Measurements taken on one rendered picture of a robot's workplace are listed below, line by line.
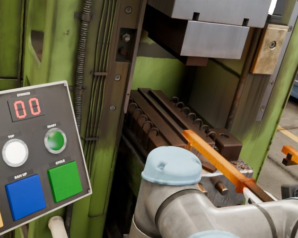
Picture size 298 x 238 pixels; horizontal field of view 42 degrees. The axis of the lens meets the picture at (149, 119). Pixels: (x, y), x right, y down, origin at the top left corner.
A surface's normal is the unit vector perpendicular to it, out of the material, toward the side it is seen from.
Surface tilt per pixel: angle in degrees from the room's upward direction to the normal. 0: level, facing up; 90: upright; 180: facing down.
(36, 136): 60
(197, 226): 30
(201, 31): 90
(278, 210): 2
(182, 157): 0
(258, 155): 90
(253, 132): 90
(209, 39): 90
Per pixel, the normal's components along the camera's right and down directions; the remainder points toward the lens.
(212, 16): 0.39, 0.46
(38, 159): 0.73, -0.09
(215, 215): 0.18, -0.92
